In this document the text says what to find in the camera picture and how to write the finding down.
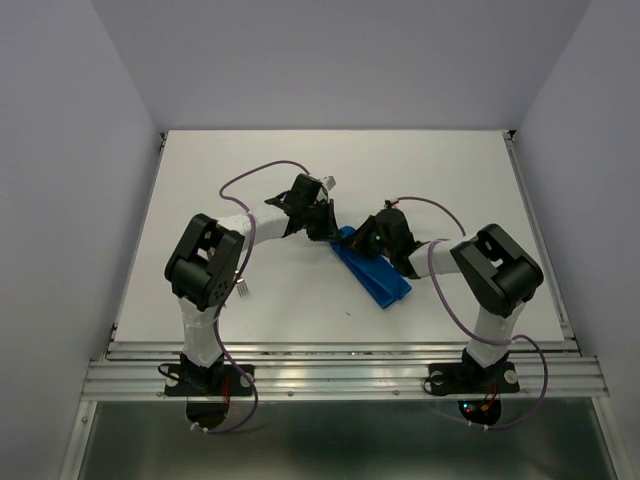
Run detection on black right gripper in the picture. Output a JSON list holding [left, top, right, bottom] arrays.
[[340, 214, 395, 259]]

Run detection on blue satin napkin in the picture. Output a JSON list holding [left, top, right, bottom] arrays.
[[330, 241, 412, 309]]

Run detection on silver fork black handle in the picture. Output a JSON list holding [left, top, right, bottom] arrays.
[[236, 277, 249, 298]]

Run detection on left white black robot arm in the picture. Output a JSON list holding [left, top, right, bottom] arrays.
[[159, 173, 339, 396]]

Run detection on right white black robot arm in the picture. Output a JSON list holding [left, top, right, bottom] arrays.
[[335, 208, 544, 396]]

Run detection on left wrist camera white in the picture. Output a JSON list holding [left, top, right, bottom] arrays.
[[320, 176, 336, 191]]

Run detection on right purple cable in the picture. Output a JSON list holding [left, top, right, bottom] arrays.
[[394, 195, 550, 432]]

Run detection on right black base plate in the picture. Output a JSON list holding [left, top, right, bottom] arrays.
[[427, 362, 520, 396]]

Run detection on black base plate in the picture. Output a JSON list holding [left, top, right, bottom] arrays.
[[158, 363, 253, 397], [427, 362, 520, 396]]

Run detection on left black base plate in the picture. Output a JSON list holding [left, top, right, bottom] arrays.
[[158, 363, 253, 397]]

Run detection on aluminium frame rail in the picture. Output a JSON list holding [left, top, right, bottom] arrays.
[[59, 129, 621, 480]]

